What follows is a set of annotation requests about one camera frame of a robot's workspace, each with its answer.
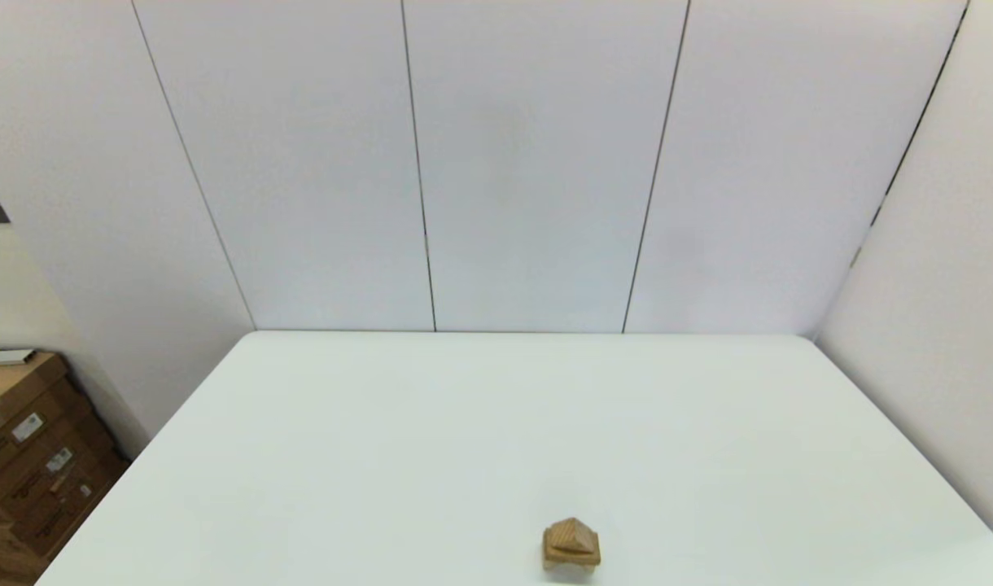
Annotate triangular wooden building block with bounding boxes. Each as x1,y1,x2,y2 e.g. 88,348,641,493
547,517,600,557

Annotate rectangular wooden building block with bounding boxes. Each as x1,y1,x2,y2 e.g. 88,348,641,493
542,529,602,568

